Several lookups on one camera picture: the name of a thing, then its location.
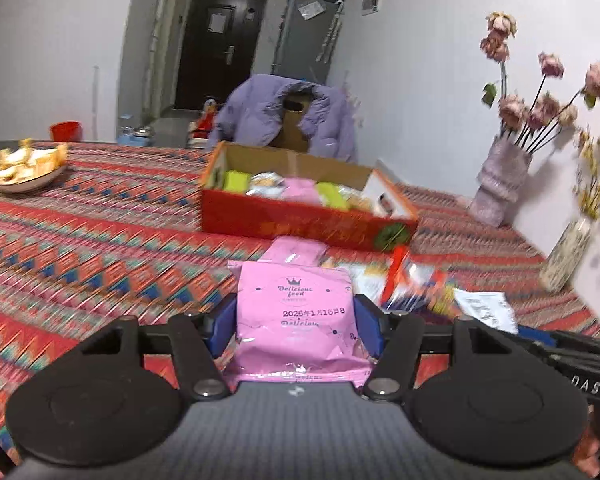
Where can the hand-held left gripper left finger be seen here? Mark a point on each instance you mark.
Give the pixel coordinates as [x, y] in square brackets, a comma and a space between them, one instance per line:
[222, 327]

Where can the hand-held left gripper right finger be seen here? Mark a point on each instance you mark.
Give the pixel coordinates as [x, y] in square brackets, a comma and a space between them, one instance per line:
[367, 325]

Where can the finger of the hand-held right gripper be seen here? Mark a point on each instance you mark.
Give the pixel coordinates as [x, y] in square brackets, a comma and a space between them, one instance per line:
[570, 345]

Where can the red and blue snack packet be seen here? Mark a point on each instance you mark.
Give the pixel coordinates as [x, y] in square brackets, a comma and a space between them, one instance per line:
[415, 280]

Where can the red cardboard box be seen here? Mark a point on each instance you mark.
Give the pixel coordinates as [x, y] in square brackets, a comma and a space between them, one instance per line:
[300, 225]

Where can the slender floral vase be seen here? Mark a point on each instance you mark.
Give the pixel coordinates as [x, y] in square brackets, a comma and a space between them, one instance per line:
[565, 255]

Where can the pink ribbed vase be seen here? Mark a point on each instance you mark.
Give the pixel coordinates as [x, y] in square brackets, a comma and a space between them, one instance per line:
[497, 185]

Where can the purple puffer jacket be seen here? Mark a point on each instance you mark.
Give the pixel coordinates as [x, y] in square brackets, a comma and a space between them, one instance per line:
[250, 120]

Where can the red bag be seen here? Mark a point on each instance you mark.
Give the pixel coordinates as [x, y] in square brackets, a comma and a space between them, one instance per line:
[207, 117]

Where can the brown chair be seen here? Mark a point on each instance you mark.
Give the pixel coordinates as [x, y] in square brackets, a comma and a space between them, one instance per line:
[292, 127]

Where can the blue pet feeder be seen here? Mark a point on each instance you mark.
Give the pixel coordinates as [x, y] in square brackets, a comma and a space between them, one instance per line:
[135, 135]

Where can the shallow bowl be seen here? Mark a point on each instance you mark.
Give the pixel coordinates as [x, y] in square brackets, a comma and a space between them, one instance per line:
[35, 182]

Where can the dried pink roses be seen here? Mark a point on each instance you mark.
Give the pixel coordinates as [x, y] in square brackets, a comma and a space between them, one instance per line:
[540, 105]

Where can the red bucket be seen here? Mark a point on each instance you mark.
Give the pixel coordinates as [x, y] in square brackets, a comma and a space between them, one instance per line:
[65, 132]

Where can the black entrance door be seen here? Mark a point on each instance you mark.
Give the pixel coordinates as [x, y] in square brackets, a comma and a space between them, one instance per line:
[215, 70]

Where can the white interior door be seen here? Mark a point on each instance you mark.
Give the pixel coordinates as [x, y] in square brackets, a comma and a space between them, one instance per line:
[160, 50]

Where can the grey refrigerator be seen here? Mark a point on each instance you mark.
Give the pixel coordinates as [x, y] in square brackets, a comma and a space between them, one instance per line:
[302, 45]

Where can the white umbrella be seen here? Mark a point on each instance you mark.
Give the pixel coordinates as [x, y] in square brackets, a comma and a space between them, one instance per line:
[330, 35]

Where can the paper on door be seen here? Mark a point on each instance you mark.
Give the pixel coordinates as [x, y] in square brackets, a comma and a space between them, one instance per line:
[218, 20]

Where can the paper on refrigerator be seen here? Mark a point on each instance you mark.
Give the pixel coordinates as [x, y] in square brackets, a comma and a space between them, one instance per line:
[310, 10]

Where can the black frame stool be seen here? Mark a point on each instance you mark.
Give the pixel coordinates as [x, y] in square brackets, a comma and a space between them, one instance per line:
[200, 140]

